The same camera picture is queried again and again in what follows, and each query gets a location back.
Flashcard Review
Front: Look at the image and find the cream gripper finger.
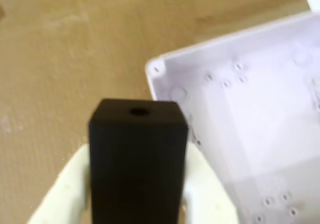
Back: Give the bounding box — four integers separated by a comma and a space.
183, 143, 239, 224
27, 143, 92, 224

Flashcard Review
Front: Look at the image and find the black rectangular block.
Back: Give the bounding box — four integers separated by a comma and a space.
87, 98, 190, 224

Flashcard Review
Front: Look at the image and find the white plastic box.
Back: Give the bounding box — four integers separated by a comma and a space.
144, 9, 320, 224

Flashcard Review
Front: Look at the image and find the brown cardboard sheet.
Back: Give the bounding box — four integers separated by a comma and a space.
0, 0, 313, 224

